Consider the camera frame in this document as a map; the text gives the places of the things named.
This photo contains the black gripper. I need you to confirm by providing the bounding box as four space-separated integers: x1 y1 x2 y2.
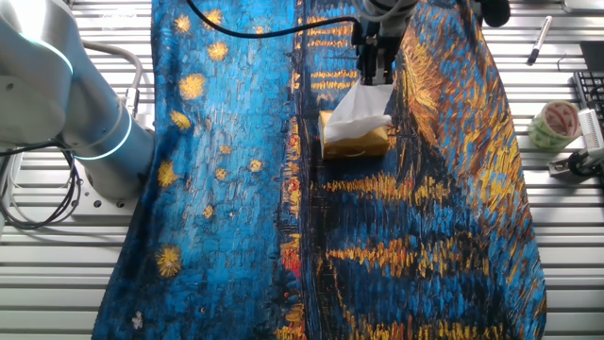
358 30 402 86

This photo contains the white napkin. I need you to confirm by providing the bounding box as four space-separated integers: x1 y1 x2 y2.
323 78 395 145

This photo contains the gold tissue pack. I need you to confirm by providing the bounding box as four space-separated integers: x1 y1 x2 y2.
318 110 392 161

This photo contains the black tipped marker pen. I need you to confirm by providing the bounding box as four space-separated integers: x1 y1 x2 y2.
526 15 553 66

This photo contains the clear tape roll red print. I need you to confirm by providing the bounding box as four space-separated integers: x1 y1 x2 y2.
527 99 583 153

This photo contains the starry night painted tablecloth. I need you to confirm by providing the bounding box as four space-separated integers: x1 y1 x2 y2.
92 0 548 340

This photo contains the black keyboard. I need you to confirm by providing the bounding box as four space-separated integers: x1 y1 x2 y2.
572 70 604 124

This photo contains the dark grey box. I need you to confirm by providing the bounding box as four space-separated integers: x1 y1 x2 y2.
579 41 604 72

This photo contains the grey flat device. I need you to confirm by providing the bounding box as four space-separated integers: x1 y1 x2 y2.
561 0 604 14

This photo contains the black tape dispenser tool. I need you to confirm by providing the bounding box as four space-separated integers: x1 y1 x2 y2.
546 148 604 183

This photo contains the long black cable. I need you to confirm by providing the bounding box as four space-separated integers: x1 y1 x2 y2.
185 0 364 46

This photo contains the black round cable connector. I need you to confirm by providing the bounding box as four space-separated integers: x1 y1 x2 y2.
476 0 512 28

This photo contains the grey hose with metal plug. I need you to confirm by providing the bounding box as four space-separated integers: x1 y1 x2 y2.
80 40 144 119

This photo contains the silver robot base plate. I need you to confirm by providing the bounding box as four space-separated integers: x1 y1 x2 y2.
65 162 143 223

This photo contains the black cable loop bundle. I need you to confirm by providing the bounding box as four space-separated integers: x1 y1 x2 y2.
0 141 84 231

